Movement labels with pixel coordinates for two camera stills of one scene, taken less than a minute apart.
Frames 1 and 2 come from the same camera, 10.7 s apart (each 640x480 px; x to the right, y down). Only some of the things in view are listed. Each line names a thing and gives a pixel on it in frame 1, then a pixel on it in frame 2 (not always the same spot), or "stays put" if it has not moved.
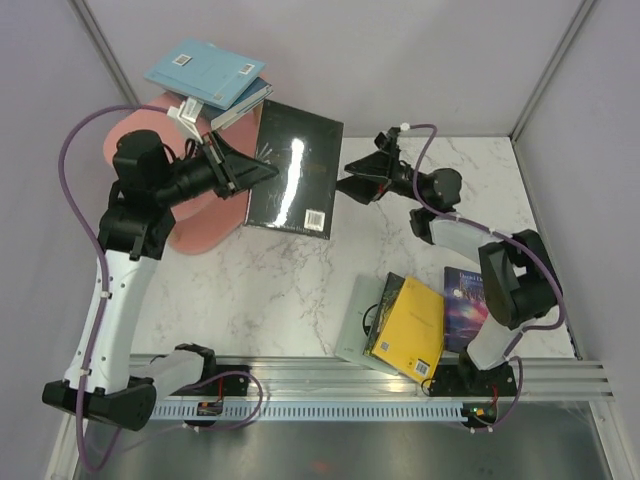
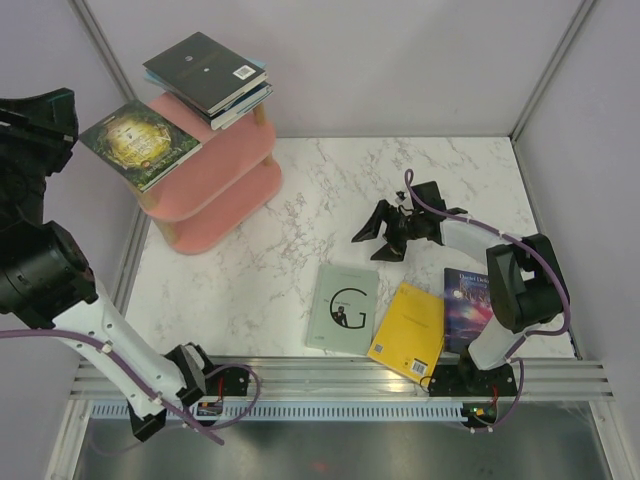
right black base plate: [461, 380] stays put
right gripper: [372, 175] to [394, 250]
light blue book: [206, 72] to [235, 106]
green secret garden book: [392, 291] to [141, 143]
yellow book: [411, 338] stays put
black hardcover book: [302, 197] to [205, 71]
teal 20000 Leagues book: [218, 116] stays put
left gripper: [233, 172] to [50, 119]
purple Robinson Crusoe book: [465, 306] stays put
